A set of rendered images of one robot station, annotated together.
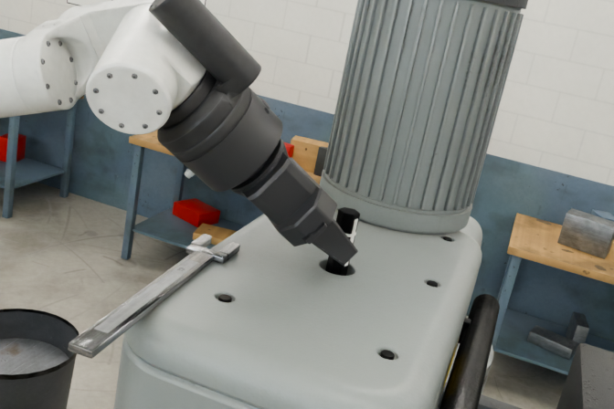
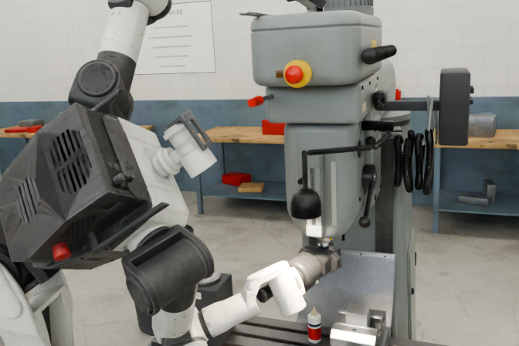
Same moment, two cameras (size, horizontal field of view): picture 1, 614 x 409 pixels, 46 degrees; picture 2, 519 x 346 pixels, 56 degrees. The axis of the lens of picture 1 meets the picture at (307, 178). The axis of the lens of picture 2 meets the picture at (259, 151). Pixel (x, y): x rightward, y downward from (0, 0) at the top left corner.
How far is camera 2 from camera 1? 0.73 m
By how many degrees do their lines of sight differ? 6
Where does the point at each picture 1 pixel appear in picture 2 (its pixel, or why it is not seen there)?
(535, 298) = (459, 179)
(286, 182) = not seen: outside the picture
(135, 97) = not seen: outside the picture
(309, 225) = not seen: outside the picture
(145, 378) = (262, 35)
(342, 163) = not seen: outside the picture
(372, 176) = not seen: outside the picture
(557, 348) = (479, 201)
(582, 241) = (476, 130)
